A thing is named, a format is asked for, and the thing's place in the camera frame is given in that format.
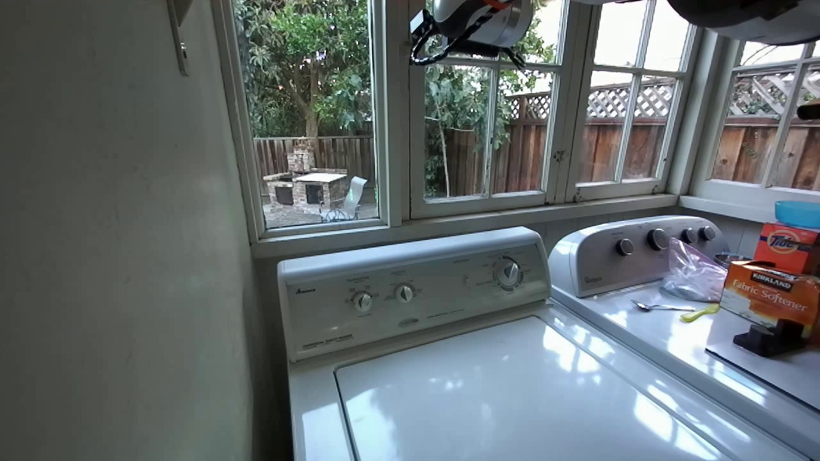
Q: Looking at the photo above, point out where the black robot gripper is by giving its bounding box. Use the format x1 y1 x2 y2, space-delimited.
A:
410 0 535 66

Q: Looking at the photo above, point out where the white casement window sash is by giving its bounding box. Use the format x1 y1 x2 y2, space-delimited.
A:
410 0 568 218

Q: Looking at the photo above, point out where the left fixed window pane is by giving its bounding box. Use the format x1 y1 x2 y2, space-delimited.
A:
234 0 381 235

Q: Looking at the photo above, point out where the right casement window sash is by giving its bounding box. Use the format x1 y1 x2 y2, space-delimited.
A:
572 0 697 203

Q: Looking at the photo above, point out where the side window with lattice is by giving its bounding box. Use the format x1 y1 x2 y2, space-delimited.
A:
692 40 820 209

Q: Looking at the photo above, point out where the outdoor patio chair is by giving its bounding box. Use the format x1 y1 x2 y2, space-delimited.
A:
328 177 367 219

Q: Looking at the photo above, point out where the outdoor patio table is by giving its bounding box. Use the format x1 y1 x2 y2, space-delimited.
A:
291 171 346 208

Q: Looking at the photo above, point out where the white dryer with knobs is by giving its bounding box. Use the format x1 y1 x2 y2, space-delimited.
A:
549 216 820 461

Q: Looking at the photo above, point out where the wooden backyard fence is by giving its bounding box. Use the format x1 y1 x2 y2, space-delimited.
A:
254 118 820 194

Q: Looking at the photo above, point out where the white washing machine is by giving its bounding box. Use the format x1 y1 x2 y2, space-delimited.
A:
276 225 809 461

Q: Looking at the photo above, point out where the metal spoon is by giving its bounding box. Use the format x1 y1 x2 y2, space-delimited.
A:
633 299 695 312

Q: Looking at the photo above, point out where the clear plastic bag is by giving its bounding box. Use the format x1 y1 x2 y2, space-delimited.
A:
660 237 728 303

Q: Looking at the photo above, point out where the yellow green small object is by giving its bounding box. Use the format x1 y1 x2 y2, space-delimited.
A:
680 305 719 323

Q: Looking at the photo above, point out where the blue lid container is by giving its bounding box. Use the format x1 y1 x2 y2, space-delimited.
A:
774 200 820 230

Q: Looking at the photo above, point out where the orange detergent box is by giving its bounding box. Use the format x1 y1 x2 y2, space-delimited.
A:
754 222 820 273

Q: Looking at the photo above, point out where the orange Kirkland box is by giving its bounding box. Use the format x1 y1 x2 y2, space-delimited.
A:
719 262 820 331

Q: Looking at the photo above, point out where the metal wall bracket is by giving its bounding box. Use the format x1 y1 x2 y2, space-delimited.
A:
167 0 193 77

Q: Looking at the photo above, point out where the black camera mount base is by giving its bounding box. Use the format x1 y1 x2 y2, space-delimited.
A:
732 321 804 358

